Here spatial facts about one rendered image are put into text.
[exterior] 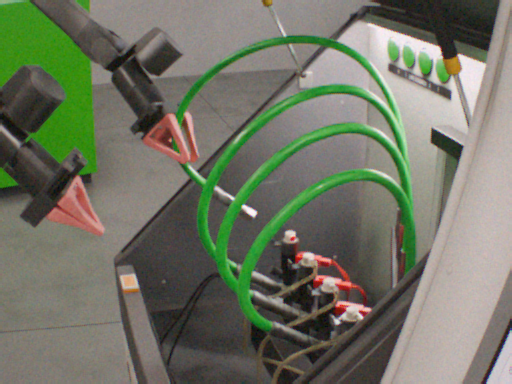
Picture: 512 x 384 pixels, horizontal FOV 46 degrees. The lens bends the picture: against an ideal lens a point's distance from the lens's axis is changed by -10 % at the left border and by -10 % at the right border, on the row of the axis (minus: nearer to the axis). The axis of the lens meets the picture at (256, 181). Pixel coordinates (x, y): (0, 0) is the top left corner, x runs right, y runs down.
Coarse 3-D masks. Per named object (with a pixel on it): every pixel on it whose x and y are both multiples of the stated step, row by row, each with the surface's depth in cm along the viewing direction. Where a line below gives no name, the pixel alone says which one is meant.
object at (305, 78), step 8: (264, 0) 121; (272, 16) 123; (280, 32) 125; (288, 48) 126; (296, 56) 127; (296, 64) 128; (296, 72) 130; (304, 72) 128; (312, 72) 129; (304, 80) 129
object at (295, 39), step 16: (256, 48) 101; (336, 48) 100; (224, 64) 102; (368, 64) 100; (208, 80) 104; (384, 80) 101; (192, 96) 105; (176, 112) 106; (176, 144) 108; (192, 176) 109
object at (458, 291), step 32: (480, 96) 63; (480, 128) 63; (480, 160) 62; (480, 192) 61; (448, 224) 66; (480, 224) 61; (448, 256) 65; (480, 256) 60; (448, 288) 64; (480, 288) 59; (416, 320) 70; (448, 320) 63; (480, 320) 58; (416, 352) 67; (448, 352) 62
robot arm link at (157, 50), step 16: (160, 32) 108; (96, 48) 109; (112, 48) 108; (128, 48) 109; (144, 48) 108; (160, 48) 107; (176, 48) 108; (112, 64) 109; (144, 64) 107; (160, 64) 108
